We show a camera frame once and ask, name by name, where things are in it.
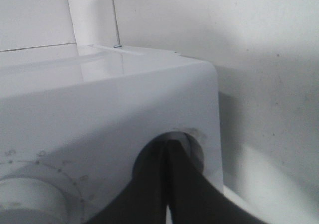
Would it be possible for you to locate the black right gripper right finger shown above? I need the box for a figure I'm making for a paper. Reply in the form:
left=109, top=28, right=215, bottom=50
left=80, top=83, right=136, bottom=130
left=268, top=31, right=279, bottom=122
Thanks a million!
left=166, top=140, right=264, bottom=224

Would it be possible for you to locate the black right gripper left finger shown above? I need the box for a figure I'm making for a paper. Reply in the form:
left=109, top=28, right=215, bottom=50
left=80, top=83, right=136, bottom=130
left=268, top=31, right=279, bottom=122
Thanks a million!
left=87, top=140, right=167, bottom=224

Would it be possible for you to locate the white microwave oven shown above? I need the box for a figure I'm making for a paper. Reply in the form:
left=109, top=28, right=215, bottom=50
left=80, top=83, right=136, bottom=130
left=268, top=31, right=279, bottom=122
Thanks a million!
left=0, top=44, right=223, bottom=224

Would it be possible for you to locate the lower white microwave knob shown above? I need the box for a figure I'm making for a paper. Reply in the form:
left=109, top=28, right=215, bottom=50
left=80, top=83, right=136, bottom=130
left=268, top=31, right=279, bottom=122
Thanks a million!
left=0, top=178, right=69, bottom=224

